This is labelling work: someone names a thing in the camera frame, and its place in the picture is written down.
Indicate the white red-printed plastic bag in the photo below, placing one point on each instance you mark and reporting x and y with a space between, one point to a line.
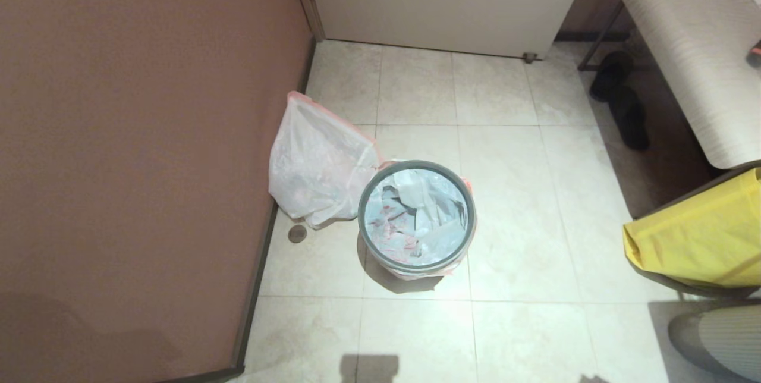
416 216

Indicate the white garbage bag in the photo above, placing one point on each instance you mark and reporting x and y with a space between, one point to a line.
315 169

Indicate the yellow fabric bag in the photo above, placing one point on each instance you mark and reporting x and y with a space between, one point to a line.
701 240

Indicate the small round brown floor disc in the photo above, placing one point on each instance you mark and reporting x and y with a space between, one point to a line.
297 233

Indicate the small grey door fitting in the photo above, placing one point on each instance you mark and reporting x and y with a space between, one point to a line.
530 57

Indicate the black slippers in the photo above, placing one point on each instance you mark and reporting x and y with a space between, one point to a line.
624 109

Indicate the thin dark metal rod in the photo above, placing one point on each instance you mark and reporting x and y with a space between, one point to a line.
600 35

